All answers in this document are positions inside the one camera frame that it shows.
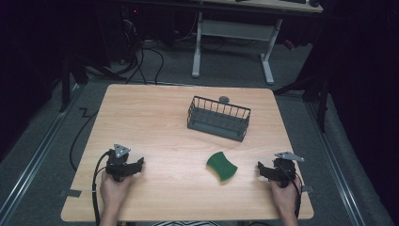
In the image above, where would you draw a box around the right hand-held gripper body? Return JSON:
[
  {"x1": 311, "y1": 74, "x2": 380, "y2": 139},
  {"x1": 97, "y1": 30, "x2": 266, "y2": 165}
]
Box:
[{"x1": 273, "y1": 151, "x2": 306, "y2": 189}]

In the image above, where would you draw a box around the black metal stand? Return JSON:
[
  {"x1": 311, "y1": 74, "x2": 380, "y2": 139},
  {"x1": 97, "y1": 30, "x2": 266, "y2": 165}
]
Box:
[
  {"x1": 272, "y1": 60, "x2": 332, "y2": 134},
  {"x1": 58, "y1": 51, "x2": 90, "y2": 114}
]

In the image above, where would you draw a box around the dark grey wire basket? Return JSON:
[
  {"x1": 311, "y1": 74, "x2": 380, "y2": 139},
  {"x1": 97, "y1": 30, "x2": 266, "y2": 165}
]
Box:
[{"x1": 186, "y1": 95, "x2": 252, "y2": 143}]

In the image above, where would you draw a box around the striped clothing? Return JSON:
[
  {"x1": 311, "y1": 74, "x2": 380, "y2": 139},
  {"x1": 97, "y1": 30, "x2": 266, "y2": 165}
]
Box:
[{"x1": 152, "y1": 219, "x2": 221, "y2": 226}]

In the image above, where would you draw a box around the black floor cable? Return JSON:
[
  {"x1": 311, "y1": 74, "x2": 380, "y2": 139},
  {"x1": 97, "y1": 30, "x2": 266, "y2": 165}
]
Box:
[{"x1": 69, "y1": 107, "x2": 100, "y2": 172}]

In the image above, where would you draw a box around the person's left hand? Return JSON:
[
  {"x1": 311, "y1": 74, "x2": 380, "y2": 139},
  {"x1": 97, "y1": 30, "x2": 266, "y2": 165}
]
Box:
[{"x1": 100, "y1": 170, "x2": 134, "y2": 215}]

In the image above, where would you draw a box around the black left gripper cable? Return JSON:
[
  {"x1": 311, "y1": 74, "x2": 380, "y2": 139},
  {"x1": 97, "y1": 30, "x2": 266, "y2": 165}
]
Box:
[{"x1": 90, "y1": 149, "x2": 114, "y2": 226}]

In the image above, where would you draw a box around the dark computer case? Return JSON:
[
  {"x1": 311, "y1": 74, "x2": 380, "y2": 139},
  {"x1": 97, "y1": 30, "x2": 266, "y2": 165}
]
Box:
[{"x1": 95, "y1": 2, "x2": 144, "y2": 68}]

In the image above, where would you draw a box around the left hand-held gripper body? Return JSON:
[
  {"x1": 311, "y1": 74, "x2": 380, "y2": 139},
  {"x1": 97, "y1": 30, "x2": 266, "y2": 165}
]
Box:
[{"x1": 104, "y1": 143, "x2": 133, "y2": 183}]

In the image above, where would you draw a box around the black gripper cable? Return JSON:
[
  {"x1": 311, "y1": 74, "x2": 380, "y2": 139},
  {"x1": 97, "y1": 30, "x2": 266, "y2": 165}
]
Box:
[
  {"x1": 90, "y1": 149, "x2": 114, "y2": 226},
  {"x1": 276, "y1": 163, "x2": 304, "y2": 219}
]

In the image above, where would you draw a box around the white metal frame desk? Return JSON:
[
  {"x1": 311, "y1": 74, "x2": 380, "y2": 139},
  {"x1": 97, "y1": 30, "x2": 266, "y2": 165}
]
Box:
[{"x1": 190, "y1": 0, "x2": 325, "y2": 87}]

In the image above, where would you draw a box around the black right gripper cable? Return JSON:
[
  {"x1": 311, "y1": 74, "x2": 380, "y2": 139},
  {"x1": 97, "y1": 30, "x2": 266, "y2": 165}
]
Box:
[{"x1": 276, "y1": 163, "x2": 304, "y2": 219}]

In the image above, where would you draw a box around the green sponge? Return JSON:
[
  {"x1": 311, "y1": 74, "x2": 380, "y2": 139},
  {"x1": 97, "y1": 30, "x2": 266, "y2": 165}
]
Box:
[{"x1": 205, "y1": 151, "x2": 239, "y2": 183}]

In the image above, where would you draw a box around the person's right hand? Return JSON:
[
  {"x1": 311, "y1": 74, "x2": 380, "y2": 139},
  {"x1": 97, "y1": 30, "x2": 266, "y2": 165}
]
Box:
[{"x1": 268, "y1": 176, "x2": 301, "y2": 218}]

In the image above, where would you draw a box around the bundle of black floor cables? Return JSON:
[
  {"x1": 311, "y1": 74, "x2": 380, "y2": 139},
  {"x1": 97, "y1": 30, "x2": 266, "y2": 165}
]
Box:
[{"x1": 120, "y1": 18, "x2": 166, "y2": 86}]

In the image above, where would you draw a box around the metal floor rail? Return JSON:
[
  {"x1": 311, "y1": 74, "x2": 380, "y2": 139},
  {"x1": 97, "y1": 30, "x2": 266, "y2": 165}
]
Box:
[
  {"x1": 304, "y1": 99, "x2": 367, "y2": 226},
  {"x1": 0, "y1": 84, "x2": 83, "y2": 222}
]

